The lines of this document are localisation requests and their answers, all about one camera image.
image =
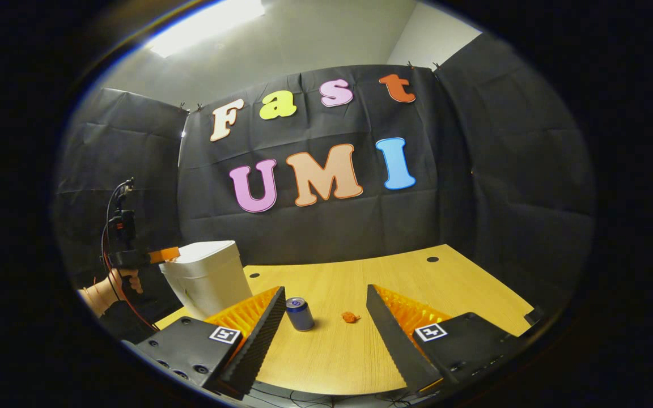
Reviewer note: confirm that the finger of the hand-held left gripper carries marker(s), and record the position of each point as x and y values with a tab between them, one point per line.
165	255

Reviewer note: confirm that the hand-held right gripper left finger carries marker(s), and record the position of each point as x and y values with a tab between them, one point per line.
258	340

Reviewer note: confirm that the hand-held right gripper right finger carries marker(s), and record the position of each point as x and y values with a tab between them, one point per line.
394	340

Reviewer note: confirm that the white desktop garbage bin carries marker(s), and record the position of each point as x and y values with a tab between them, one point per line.
207	277

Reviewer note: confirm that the blue pop can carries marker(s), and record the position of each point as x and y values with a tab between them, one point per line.
300	314

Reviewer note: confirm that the orange paper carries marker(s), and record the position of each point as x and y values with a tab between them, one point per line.
351	317

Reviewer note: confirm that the wooden desktop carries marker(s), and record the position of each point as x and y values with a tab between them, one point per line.
349	351

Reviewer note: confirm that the black backdrop cloth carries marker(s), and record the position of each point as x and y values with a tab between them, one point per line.
315	226

